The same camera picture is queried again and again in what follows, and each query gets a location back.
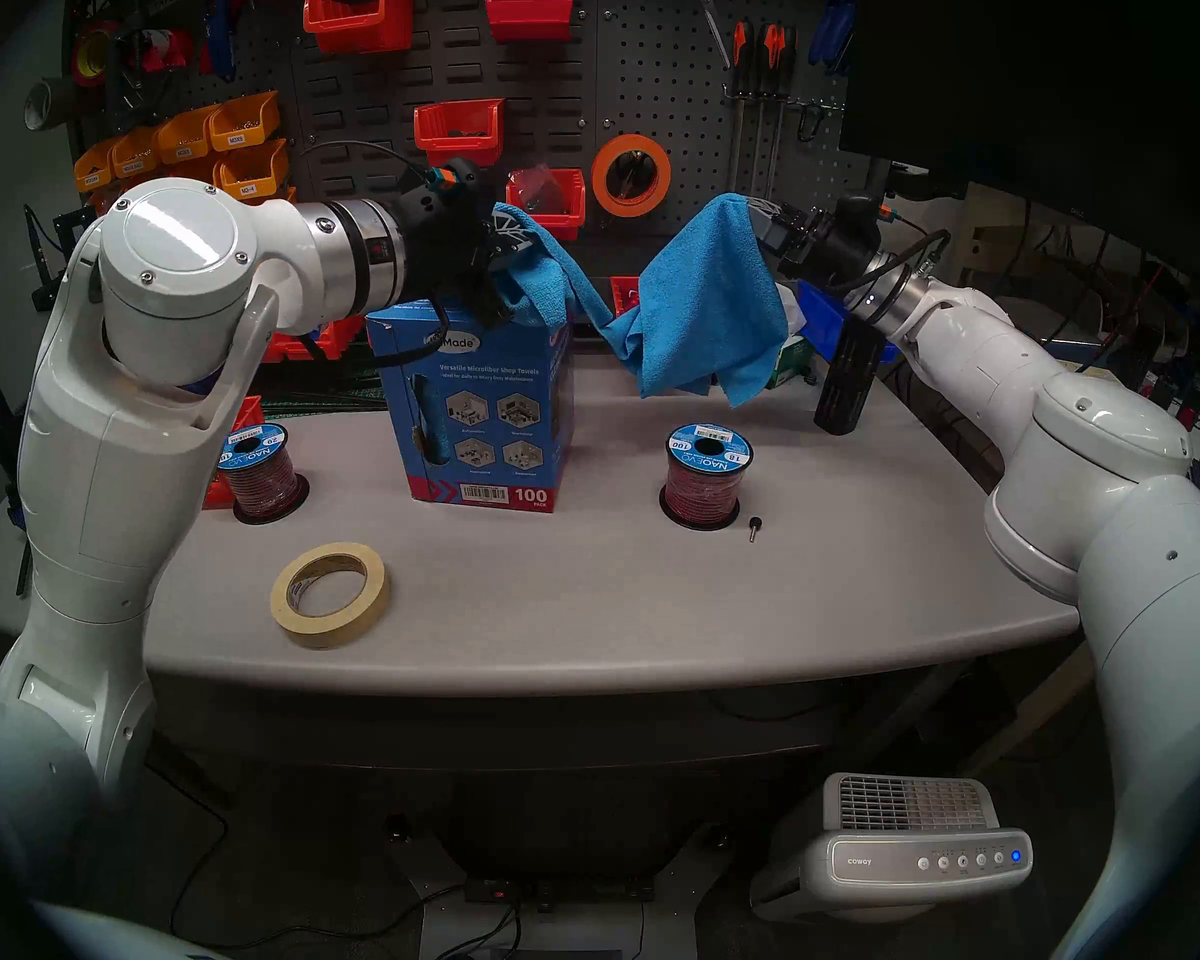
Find black monitor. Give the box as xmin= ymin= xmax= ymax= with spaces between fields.
xmin=838 ymin=0 xmax=1200 ymax=299

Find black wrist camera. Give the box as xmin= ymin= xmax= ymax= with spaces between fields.
xmin=400 ymin=158 xmax=483 ymax=231
xmin=835 ymin=193 xmax=898 ymax=259

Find black power strip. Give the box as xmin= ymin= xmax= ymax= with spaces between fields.
xmin=463 ymin=873 xmax=658 ymax=909

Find blue microfiber towel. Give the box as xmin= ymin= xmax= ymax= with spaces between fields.
xmin=600 ymin=193 xmax=791 ymax=407
xmin=490 ymin=203 xmax=616 ymax=334

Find blue shop towel box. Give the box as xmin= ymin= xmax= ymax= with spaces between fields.
xmin=365 ymin=301 xmax=573 ymax=514

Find orange tape roll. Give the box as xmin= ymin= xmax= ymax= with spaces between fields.
xmin=591 ymin=133 xmax=673 ymax=219

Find green cutting mat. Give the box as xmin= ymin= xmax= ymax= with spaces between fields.
xmin=260 ymin=353 xmax=386 ymax=414

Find orange black screwdriver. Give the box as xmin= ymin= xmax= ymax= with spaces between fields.
xmin=725 ymin=20 xmax=756 ymax=204
xmin=755 ymin=23 xmax=788 ymax=204

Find blue hand tool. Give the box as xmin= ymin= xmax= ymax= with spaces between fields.
xmin=208 ymin=0 xmax=239 ymax=81

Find black metal stand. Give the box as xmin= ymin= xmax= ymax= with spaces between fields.
xmin=25 ymin=203 xmax=96 ymax=311

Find red wire spool labelled 20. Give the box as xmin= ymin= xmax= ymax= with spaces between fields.
xmin=215 ymin=421 xmax=311 ymax=525

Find dark grey pegboard panel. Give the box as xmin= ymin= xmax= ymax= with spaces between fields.
xmin=70 ymin=0 xmax=891 ymax=259

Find red yellow tape roll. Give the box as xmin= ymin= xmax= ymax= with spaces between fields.
xmin=70 ymin=20 xmax=119 ymax=91

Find yellow parts bin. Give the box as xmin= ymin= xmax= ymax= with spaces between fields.
xmin=112 ymin=126 xmax=166 ymax=179
xmin=74 ymin=140 xmax=121 ymax=193
xmin=156 ymin=106 xmax=223 ymax=165

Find yellow bin labelled M3X6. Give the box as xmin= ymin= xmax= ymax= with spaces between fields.
xmin=208 ymin=91 xmax=282 ymax=153

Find clear plastic bag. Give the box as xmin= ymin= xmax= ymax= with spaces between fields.
xmin=515 ymin=165 xmax=566 ymax=214

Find red wire spool labelled 18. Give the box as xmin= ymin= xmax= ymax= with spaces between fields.
xmin=658 ymin=423 xmax=756 ymax=531

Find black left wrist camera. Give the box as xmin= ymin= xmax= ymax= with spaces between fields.
xmin=400 ymin=158 xmax=483 ymax=231

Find black cylindrical bottle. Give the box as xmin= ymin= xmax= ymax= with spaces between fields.
xmin=813 ymin=313 xmax=891 ymax=437

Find beige masking tape roll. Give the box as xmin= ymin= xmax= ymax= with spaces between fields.
xmin=270 ymin=542 xmax=391 ymax=650

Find red bin with plastic bag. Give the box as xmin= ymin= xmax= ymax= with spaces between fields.
xmin=506 ymin=168 xmax=587 ymax=242

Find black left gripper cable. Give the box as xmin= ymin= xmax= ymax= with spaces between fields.
xmin=365 ymin=298 xmax=453 ymax=369

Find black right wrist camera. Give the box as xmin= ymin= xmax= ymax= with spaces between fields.
xmin=835 ymin=193 xmax=898 ymax=259

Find dark red plastic bin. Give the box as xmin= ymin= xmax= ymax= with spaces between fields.
xmin=485 ymin=0 xmax=575 ymax=44

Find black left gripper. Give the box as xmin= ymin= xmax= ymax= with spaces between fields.
xmin=398 ymin=190 xmax=539 ymax=331

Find yellow bin labelled M3-4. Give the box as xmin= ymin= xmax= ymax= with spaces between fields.
xmin=218 ymin=140 xmax=291 ymax=202

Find white air purifier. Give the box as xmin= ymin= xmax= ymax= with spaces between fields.
xmin=750 ymin=773 xmax=1034 ymax=924

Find blue plastic bin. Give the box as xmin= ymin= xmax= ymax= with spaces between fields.
xmin=795 ymin=283 xmax=904 ymax=365

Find Kimtech tissue box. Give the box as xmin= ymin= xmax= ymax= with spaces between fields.
xmin=765 ymin=333 xmax=813 ymax=389

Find grey duct tape roll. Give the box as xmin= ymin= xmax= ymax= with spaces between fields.
xmin=23 ymin=76 xmax=79 ymax=132

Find blue handled pliers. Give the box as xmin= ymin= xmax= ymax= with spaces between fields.
xmin=808 ymin=0 xmax=856 ymax=77

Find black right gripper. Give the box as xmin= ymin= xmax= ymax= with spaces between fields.
xmin=745 ymin=196 xmax=883 ymax=291

